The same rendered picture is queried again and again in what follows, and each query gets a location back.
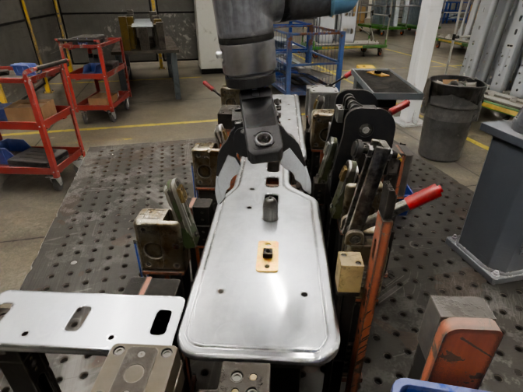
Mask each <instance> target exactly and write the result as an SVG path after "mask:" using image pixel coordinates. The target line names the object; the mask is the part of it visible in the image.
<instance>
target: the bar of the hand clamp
mask: <svg viewBox="0 0 523 392"><path fill-rule="evenodd" d="M362 154H365V156H366V158H365V161H364V164H363V168H362V170H361V173H360V177H359V180H358V182H357V186H356V190H355V192H354V195H353V199H352V201H351V204H350V207H349V211H348V214H347V216H346V220H345V223H344V226H343V228H342V234H346V233H347V232H348V231H350V230H352V229H358V230H360V231H362V232H363V228H364V226H365V223H366V221H367V217H368V215H369V212H370V208H371V206H372V204H373V201H374V197H375V195H376V193H377V189H378V187H379V184H380V182H381V178H382V176H383V173H384V169H385V167H386V165H387V162H388V160H391V159H397V157H398V153H397V152H393V149H391V148H390V146H389V145H388V143H387V142H386V141H385V140H380V139H378V140H377V139H371V142H370V144H369V145H368V146H367V147H364V143H363V141H362V140H360V139H357V140H356V141H354V142H353V145H352V148H351V156H352V157H353V159H359V158H360V157H361V156H362ZM348 225H349V228H348V231H347V229H346V227H347V226H348Z"/></svg>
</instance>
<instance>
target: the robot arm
mask: <svg viewBox="0 0 523 392"><path fill-rule="evenodd" d="M357 2H358V0H212V4H213V10H214V15H215V21H216V30H217V36H218V41H219V49H220V50H221V51H217V52H216V58H217V59H222V58H223V61H222V66H223V73H224V74H225V75H226V76H225V79H226V87H227V88H230V89H239V90H240V92H239V99H240V108H239V109H233V111H232V120H231V121H232V125H233V129H232V130H231V131H230V133H229V136H228V138H227V140H226V141H224V142H223V144H222V145H221V146H220V149H219V154H218V159H217V168H216V189H215V192H216V200H217V203H218V204H219V205H220V204H221V203H222V202H223V200H224V199H225V198H226V190H228V188H229V187H230V181H231V180H232V178H233V177H234V176H236V175H237V174H238V173H239V171H240V160H239V159H238V158H237V154H239V155H240V156H243V157H247V160H249V161H250V163H251V164H258V163H268V162H274V161H280V164H281V165H282V166H283V167H284V168H285V169H286V170H289V171H291V172H292V173H293V175H294V178H295V180H297V181H298V182H300V184H301V187H302V190H303V191H305V192H306V193H307V194H311V179H310V176H309V173H308V171H307V166H306V163H305V161H304V157H303V153H302V151H301V148H300V145H299V143H298V141H297V140H296V139H295V138H294V136H293V135H292V134H290V133H288V132H287V131H286V130H285V128H284V127H283V126H282V125H281V124H280V123H279V114H278V111H277V108H276V105H275V104H274V101H273V98H272V91H271V89H270V88H269V87H266V88H264V86H268V85H271V84H273V83H274V82H275V81H276V71H275V70H274V69H275V68H276V47H275V38H274V29H273V23H281V22H289V21H294V20H300V19H311V18H317V17H322V16H329V17H333V16H334V15H337V14H341V13H345V12H349V11H351V10H352V9H353V8H354V7H355V5H356V4H357ZM511 129H512V130H514V131H516V132H517V133H519V134H521V135H523V107H522V108H521V109H520V110H519V112H518V114H517V115H516V116H515V117H514V119H513V121H512V123H511Z"/></svg>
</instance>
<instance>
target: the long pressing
mask: <svg viewBox="0 0 523 392"><path fill-rule="evenodd" d="M272 98H273V101H274V100H275V99H277V98H278V99H279V100H281V103H280V104H279V105H276V106H277V107H281V110H277V111H278V114H280V119H279V122H280V124H281V125H282V126H283V127H284V128H285V130H286V131H287V132H288V133H290V134H292V135H293V136H294V138H295V139H296V140H297V141H298V143H299V145H300V148H301V151H302V153H303V157H304V161H305V160H306V159H307V150H306V145H305V139H304V128H303V122H302V117H301V111H300V101H299V96H298V95H297V94H293V95H280V94H272ZM288 104H289V105H288ZM268 178H277V179H279V186H278V187H266V181H267V179H268ZM252 188H253V189H254V190H250V189H252ZM267 195H275V196H278V219H277V220H276V221H274V222H266V221H264V220H263V219H262V206H263V202H264V200H265V196H267ZM247 207H251V208H247ZM260 240H266V241H278V242H279V270H278V271H277V272H258V271H256V260H257V252H258V241H260ZM220 289H223V290H224V292H223V293H218V290H220ZM303 292H305V293H306V294H307V296H302V295H301V293H303ZM177 346H178V348H179V349H180V351H181V352H182V353H183V354H184V355H185V356H187V357H188V358H190V359H194V360H198V361H212V362H223V361H230V362H262V363H270V364H276V365H292V366H321V365H324V364H326V363H328V362H331V361H332V360H333V359H334V358H335V357H336V356H337V354H338V352H339V346H340V332H339V323H338V318H337V313H336V308H335V299H334V294H333V289H332V280H331V275H330V271H329V265H328V256H327V251H326V246H325V238H324V233H323V227H322V222H321V213H320V208H319V204H318V201H317V200H316V199H315V198H313V197H311V196H310V195H308V194H305V193H303V192H301V191H298V190H297V189H295V188H293V187H292V186H291V185H290V171H289V170H286V169H285V168H284V167H283V166H282V165H281V164H280V161H279V172H269V171H268V163H258V164H251V163H250V161H249V160H247V157H243V156H242V157H241V159H240V171H239V173H238V174H237V176H236V180H235V183H234V186H233V188H232V189H231V190H230V191H228V192H227V193H226V198H225V199H224V200H223V202H222V203H221V204H220V205H219V204H217V206H216V211H215V214H214V216H213V219H212V224H211V226H210V229H209V234H208V236H207V239H206V242H205V246H204V249H203V251H202V256H201V258H200V261H199V264H198V268H197V271H196V274H195V278H194V281H193V283H192V287H191V291H190V293H189V296H188V301H187V303H186V306H185V308H184V313H183V316H182V318H181V323H180V326H179V328H178V331H177Z"/></svg>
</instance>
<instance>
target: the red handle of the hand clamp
mask: <svg viewBox="0 0 523 392"><path fill-rule="evenodd" d="M442 192H444V191H443V189H442V187H441V186H440V185H438V186H437V185H436V184H432V185H430V186H429V187H426V188H424V189H422V190H420V191H417V192H416V193H414V194H411V195H410V196H407V197H405V198H404V200H401V201H399V202H397V203H396V204H395V210H394V215H393V217H395V216H397V215H399V214H401V213H403V212H406V211H408V210H410V211H411V210H413V209H414V208H418V207H419V206H421V205H424V204H426V203H428V202H430V201H432V200H434V199H436V198H439V197H441V196H442V194H441V193H442ZM376 219H377V212H376V213H374V214H372V215H369V216H368V217H367V221H366V223H365V226H364V228H363V231H364V230H366V229H369V228H370V227H373V226H375V223H376Z"/></svg>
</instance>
